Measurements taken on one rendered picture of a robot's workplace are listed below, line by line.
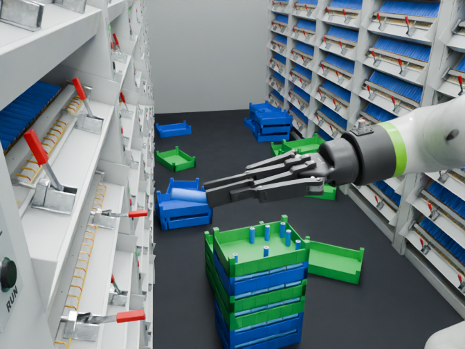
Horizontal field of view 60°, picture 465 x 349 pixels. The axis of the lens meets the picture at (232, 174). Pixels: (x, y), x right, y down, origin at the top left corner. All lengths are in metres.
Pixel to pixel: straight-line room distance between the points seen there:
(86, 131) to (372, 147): 0.46
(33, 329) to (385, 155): 0.52
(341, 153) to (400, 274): 1.61
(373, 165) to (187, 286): 1.47
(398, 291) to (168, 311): 1.06
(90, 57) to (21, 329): 0.65
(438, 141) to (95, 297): 0.54
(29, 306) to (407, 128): 0.56
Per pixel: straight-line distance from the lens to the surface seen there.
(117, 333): 0.85
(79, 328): 0.58
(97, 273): 0.68
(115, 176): 0.95
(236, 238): 1.56
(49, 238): 0.43
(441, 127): 0.62
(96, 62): 0.88
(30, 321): 0.32
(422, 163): 0.69
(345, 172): 0.64
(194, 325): 1.81
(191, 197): 0.62
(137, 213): 0.78
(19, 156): 0.53
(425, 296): 2.13
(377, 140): 0.66
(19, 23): 0.42
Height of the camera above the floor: 1.29
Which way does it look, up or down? 25 degrees down
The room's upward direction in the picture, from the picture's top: straight up
